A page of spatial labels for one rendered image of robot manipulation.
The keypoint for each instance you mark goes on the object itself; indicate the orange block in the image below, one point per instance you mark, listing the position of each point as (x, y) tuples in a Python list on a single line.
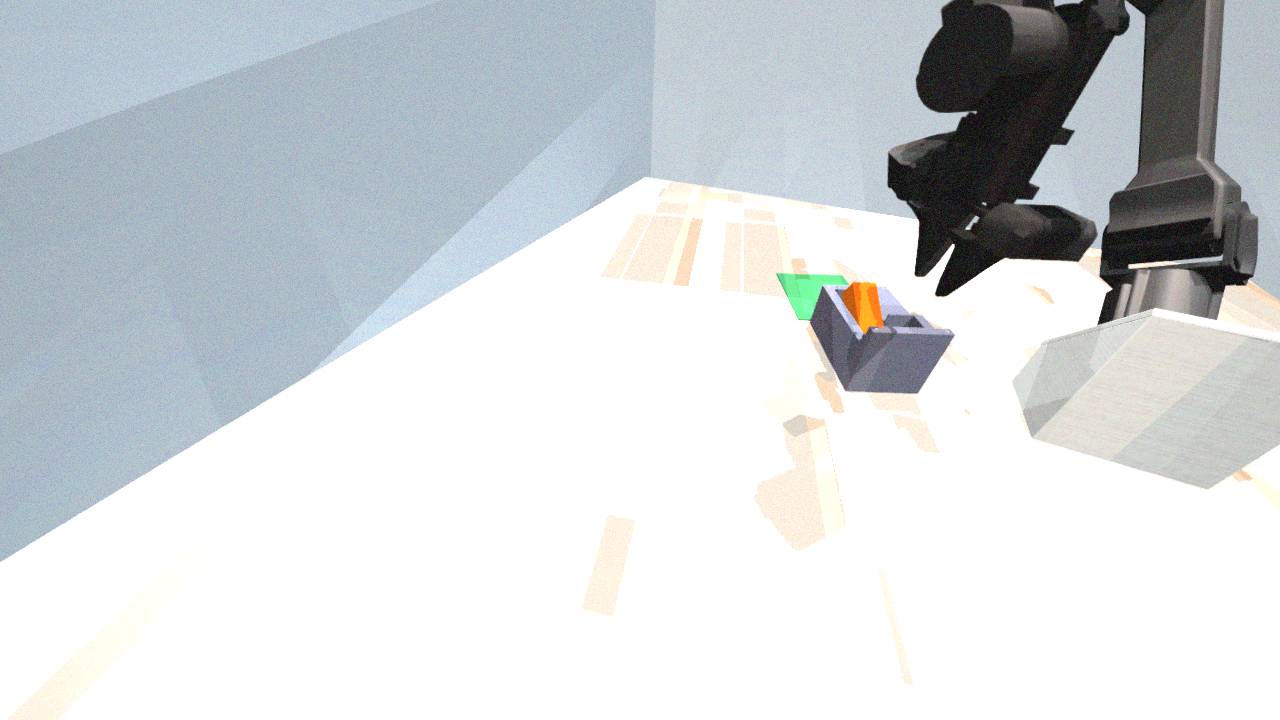
[(862, 301)]

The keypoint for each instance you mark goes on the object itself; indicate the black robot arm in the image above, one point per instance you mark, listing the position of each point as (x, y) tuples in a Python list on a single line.
[(1031, 55)]

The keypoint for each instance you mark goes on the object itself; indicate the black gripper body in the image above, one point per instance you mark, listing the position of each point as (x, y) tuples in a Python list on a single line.
[(1020, 231)]

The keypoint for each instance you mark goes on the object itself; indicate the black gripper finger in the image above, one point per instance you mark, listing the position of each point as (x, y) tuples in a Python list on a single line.
[(933, 240), (968, 260)]

